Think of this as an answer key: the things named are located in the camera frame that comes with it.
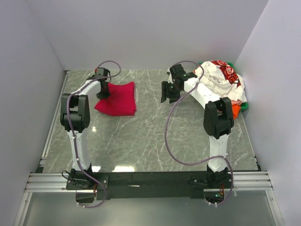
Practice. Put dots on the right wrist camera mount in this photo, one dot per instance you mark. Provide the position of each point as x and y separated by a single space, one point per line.
177 72

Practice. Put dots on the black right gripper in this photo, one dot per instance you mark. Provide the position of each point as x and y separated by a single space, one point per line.
164 87

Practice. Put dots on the orange t shirt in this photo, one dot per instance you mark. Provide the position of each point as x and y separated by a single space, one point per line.
236 106

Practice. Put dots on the aluminium rail frame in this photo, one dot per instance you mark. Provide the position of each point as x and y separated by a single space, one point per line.
136 144

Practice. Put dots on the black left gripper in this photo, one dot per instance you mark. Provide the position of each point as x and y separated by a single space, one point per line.
100 96

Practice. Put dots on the green plastic laundry basket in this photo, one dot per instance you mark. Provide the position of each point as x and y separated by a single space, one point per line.
244 107

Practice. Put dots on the red white printed t shirt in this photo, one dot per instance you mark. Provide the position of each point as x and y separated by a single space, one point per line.
228 72

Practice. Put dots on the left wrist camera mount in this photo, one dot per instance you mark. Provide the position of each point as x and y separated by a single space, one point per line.
101 72

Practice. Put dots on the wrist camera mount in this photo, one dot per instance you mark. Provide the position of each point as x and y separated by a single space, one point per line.
101 72
177 72

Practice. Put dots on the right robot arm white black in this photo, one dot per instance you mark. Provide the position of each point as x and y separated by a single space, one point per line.
217 122

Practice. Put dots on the magenta red t shirt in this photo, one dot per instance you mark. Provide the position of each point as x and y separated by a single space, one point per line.
121 101

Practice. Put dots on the black base beam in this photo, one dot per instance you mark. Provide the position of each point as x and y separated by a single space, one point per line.
121 185

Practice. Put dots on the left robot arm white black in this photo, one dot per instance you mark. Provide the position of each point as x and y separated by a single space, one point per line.
75 118

